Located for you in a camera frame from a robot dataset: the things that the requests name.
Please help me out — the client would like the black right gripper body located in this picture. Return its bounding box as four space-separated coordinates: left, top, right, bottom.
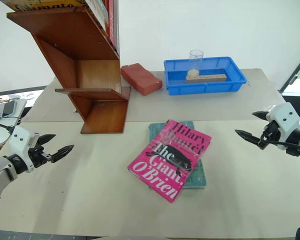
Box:
258 120 281 151

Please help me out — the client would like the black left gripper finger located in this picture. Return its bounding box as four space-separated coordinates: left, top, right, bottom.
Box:
50 144 75 164
38 133 57 147

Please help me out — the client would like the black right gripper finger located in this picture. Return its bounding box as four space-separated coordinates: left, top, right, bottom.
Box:
234 128 263 147
251 111 268 123

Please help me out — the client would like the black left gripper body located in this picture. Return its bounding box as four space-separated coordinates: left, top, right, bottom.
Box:
27 146 54 169

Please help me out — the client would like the teal book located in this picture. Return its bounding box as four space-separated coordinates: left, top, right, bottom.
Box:
147 120 208 190

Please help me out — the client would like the pink paperback book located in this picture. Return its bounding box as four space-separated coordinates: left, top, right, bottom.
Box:
126 119 213 204

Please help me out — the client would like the brown wooden bookshelf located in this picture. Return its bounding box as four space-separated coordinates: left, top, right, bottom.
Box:
6 6 132 135

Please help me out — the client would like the cream white book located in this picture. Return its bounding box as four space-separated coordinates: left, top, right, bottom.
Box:
84 0 110 36

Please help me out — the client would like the white side desk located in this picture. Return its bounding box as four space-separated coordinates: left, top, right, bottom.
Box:
0 98 29 149

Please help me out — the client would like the wooden block with holes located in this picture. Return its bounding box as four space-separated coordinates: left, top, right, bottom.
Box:
185 73 228 84

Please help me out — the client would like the white crumpled lump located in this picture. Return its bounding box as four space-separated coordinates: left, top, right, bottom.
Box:
186 68 201 78

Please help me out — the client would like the blue plastic bin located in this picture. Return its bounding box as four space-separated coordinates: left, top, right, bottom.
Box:
163 56 248 97

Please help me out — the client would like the red brick block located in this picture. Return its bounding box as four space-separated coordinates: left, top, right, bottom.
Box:
120 63 164 96

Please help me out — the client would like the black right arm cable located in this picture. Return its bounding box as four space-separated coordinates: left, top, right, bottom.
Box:
261 139 300 159

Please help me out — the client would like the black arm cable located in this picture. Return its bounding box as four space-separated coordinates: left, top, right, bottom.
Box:
0 121 16 134
261 139 300 159

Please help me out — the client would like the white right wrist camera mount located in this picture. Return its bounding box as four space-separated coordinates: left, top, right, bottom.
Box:
264 102 300 151

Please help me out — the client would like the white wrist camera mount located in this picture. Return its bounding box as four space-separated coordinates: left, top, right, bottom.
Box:
8 125 41 174
264 102 300 151

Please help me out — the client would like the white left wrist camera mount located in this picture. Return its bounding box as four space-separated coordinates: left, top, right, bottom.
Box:
8 125 41 174

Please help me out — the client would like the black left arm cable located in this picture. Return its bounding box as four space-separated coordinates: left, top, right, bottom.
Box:
0 121 16 134

